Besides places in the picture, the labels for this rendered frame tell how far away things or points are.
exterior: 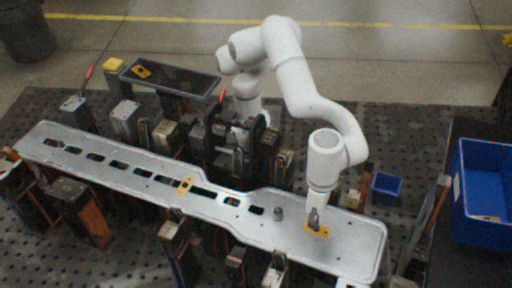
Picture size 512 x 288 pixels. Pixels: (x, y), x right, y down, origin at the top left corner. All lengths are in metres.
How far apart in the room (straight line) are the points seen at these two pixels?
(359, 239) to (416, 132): 0.91
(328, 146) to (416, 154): 1.05
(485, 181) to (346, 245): 0.51
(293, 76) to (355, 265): 0.57
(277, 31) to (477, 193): 0.81
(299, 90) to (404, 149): 1.04
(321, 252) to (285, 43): 0.61
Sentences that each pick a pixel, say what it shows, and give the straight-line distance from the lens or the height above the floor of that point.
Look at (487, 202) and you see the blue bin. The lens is 1.50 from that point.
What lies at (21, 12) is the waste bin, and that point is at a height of 0.46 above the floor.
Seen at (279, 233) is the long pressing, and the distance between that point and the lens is 1.33.
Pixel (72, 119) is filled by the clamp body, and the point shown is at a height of 1.01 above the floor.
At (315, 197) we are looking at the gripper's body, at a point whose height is 1.22.
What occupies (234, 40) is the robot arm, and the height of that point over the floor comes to 1.44.
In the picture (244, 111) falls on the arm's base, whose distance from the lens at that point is 1.84.
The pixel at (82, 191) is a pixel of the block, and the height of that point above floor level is 1.03.
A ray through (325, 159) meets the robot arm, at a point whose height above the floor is 1.38.
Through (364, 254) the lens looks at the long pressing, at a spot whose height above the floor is 1.00.
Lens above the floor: 2.13
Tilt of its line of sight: 47 degrees down
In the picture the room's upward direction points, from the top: 3 degrees counter-clockwise
